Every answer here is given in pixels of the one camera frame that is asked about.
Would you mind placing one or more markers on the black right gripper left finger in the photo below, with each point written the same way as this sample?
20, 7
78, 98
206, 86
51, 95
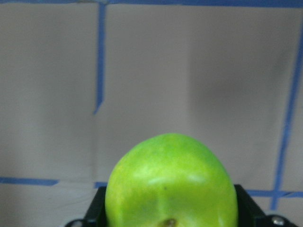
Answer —
95, 215

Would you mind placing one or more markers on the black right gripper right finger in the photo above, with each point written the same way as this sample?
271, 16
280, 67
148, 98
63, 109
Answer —
251, 215

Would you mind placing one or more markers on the green apple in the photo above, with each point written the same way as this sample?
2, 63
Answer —
171, 180

